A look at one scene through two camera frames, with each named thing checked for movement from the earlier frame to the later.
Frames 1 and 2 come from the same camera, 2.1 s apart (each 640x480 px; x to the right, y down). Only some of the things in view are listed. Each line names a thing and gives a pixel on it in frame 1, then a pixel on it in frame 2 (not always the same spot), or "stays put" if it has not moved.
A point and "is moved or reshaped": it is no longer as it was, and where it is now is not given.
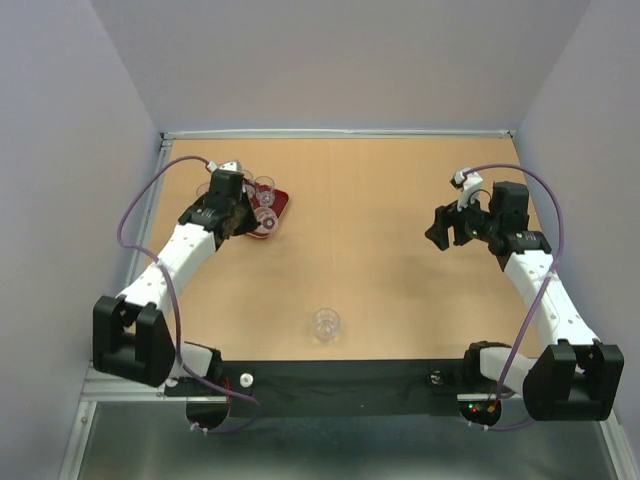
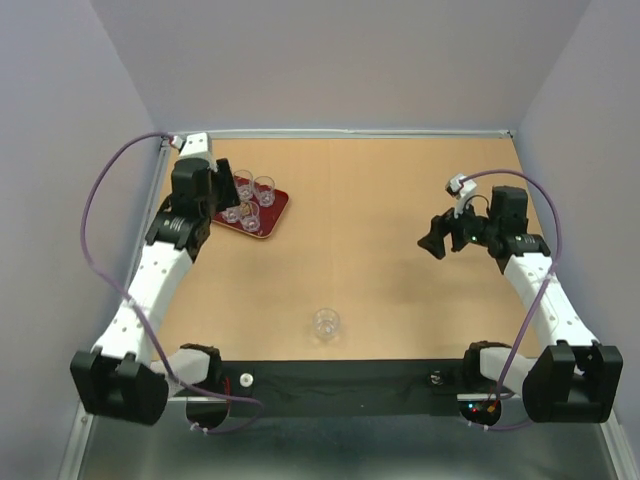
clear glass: [267, 216] is moved or reshaped
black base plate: [406, 388] stays put
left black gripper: [251, 222] -> [223, 178]
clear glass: [326, 324] stays put
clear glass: [265, 190] stays put
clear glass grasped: [248, 183] stays put
